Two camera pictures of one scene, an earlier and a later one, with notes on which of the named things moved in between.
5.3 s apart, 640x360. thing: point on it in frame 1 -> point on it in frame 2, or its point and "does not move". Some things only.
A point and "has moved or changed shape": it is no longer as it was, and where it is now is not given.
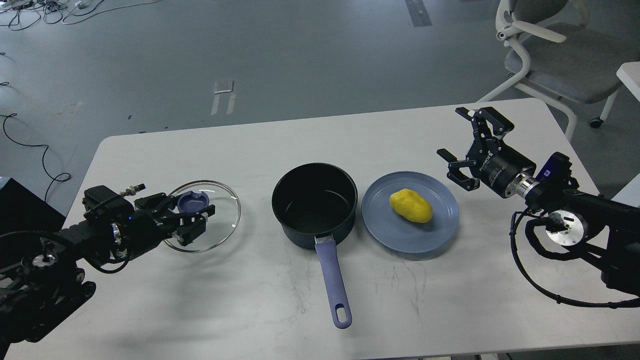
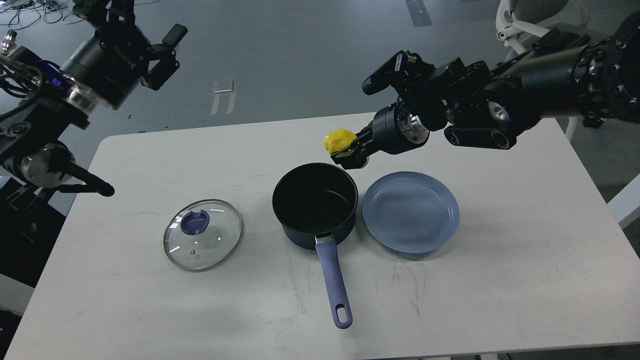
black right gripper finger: [455, 174] -> [356, 157]
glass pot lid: [195, 196] has moved or changed shape
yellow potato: [411, 205] -> [338, 138]
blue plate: [400, 234] does not move
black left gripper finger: [191, 226] -> [165, 53]
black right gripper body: [496, 167] -> [395, 129]
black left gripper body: [151, 221] -> [109, 62]
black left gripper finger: [157, 203] -> [96, 12]
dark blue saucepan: [315, 204] does not move
